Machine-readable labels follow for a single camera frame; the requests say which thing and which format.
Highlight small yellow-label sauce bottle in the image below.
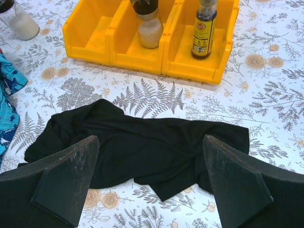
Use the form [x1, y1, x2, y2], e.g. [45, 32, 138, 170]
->
[191, 0, 218, 59]

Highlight orange six-compartment bin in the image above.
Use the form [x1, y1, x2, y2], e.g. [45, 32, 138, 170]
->
[63, 0, 239, 84]

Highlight black cloth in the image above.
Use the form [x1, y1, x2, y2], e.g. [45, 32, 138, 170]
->
[24, 99, 249, 200]

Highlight blue shark-print cloth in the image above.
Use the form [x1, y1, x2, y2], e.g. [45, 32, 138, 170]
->
[0, 52, 28, 158]

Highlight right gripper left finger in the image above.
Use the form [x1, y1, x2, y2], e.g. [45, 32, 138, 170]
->
[0, 136, 99, 228]

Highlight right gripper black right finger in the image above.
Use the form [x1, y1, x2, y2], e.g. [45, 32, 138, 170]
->
[203, 135, 304, 228]

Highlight grey-lid spice shaker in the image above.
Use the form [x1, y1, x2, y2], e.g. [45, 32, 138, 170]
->
[130, 0, 163, 48]

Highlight black-cap white bottle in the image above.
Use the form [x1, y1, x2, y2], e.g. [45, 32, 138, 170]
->
[0, 0, 40, 40]

